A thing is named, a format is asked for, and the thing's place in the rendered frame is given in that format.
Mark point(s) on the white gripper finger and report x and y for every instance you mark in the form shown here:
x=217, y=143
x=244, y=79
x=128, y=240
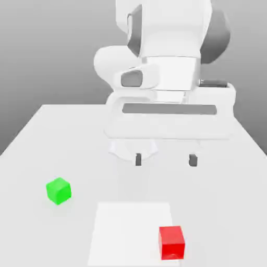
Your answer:
x=193, y=160
x=138, y=159

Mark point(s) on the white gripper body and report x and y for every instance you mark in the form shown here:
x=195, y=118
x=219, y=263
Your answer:
x=166, y=125

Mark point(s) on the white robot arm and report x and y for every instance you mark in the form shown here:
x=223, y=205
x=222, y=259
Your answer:
x=169, y=31

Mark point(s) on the small red cube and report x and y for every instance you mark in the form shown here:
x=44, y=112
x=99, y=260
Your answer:
x=171, y=243

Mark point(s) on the small green cube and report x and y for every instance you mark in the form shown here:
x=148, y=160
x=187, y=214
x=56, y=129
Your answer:
x=58, y=190

